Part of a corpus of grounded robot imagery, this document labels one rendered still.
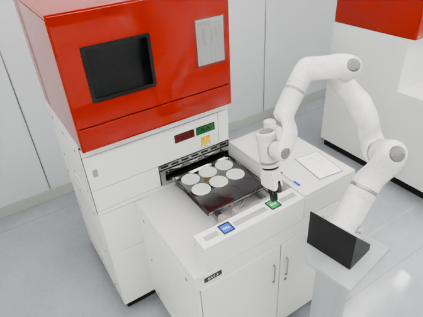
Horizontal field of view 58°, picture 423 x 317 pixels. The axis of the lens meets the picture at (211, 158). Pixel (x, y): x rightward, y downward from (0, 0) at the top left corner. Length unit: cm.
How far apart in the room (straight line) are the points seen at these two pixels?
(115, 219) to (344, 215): 115
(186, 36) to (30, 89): 175
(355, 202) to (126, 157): 108
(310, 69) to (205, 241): 83
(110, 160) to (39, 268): 142
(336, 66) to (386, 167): 45
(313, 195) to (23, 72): 229
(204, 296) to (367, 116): 104
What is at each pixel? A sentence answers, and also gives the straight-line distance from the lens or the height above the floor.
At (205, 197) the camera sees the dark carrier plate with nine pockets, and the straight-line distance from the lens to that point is 192.
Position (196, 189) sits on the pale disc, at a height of 90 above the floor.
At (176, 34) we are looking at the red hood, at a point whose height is 165.
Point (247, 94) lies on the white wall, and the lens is 422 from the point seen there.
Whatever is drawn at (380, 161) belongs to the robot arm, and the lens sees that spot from 167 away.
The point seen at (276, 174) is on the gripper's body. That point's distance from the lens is 165.
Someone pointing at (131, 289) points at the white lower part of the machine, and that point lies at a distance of 252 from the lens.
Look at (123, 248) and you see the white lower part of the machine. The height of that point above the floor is 54.
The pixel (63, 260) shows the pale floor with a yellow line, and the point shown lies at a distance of 311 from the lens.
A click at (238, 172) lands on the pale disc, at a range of 208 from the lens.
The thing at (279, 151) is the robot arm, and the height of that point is 129.
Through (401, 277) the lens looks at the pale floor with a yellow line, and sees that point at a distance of 292.
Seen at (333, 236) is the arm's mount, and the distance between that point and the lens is 169.
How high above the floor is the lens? 212
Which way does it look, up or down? 34 degrees down
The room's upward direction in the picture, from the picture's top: 4 degrees counter-clockwise
